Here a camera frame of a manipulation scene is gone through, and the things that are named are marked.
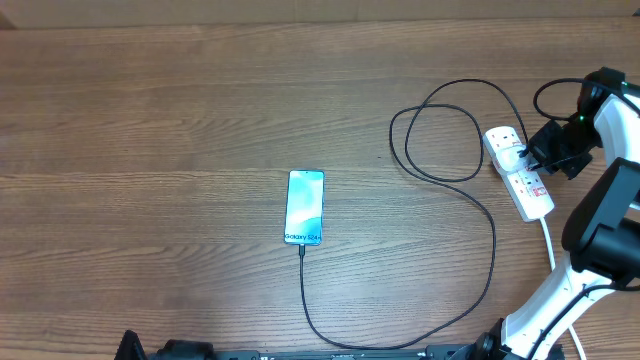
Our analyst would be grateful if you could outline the black USB charging cable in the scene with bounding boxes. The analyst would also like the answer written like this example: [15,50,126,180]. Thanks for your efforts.
[297,77,532,352]

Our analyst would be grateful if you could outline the blue Galaxy smartphone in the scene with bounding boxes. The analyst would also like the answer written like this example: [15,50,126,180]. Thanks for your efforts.
[284,169,325,246]

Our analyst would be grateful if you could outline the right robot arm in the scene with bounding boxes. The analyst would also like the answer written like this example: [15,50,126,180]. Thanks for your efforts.
[472,67,639,359]

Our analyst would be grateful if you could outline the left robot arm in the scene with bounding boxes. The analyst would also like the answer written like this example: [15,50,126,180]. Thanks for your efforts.
[114,330,148,360]

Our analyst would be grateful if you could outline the white charger adapter plug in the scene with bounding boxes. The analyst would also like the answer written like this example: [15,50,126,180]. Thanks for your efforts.
[492,145,531,176]

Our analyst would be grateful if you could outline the white power strip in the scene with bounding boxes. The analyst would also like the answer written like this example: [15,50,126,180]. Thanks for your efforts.
[483,126,554,222]

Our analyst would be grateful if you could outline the white power strip cord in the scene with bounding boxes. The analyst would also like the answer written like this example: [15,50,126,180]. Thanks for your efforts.
[538,216,588,360]

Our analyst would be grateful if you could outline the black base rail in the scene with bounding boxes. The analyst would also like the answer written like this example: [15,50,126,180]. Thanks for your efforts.
[159,319,564,360]

